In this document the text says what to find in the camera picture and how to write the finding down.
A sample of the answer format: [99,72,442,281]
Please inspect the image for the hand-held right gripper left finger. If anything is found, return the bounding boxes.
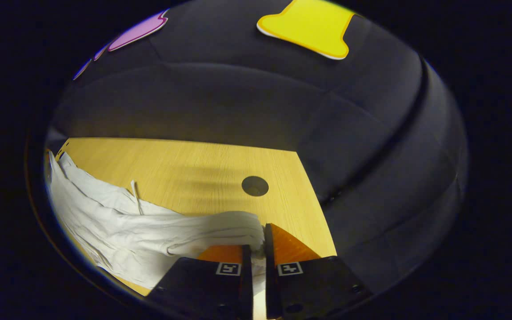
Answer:
[148,244,254,320]

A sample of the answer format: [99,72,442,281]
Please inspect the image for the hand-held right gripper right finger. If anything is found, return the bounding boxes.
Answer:
[263,223,373,320]

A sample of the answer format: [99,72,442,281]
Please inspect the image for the white jeans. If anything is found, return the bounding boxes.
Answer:
[46,150,266,320]

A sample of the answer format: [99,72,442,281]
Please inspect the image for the black backdrop cloth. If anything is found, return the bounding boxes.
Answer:
[45,0,469,303]

